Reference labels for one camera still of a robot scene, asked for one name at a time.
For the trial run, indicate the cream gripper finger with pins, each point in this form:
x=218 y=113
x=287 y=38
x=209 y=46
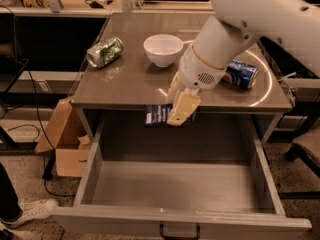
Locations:
x=184 y=105
x=174 y=89

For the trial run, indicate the blue rxbar wrapper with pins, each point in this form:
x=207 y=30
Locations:
x=157 y=116

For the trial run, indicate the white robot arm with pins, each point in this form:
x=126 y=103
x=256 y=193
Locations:
x=237 y=24

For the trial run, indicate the grey counter cabinet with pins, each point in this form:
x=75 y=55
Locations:
x=131 y=81

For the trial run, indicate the open grey drawer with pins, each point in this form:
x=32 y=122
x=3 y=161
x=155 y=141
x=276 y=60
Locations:
x=212 y=174

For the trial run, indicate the white bowl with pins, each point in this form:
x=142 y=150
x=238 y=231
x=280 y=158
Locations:
x=162 y=49

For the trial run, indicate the blue pepsi can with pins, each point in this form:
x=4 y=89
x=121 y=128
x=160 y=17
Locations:
x=241 y=74

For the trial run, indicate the green soda can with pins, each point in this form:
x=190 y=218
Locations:
x=104 y=52

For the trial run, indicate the brown cardboard box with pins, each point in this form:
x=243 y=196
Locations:
x=65 y=139

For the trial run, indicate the black side table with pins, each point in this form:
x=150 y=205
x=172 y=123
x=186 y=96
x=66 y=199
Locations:
x=10 y=71

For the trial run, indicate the white sneaker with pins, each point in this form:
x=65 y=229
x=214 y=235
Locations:
x=37 y=210

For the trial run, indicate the black trouser leg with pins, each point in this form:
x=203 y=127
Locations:
x=7 y=197

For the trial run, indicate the black drawer handle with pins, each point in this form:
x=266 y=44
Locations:
x=169 y=233

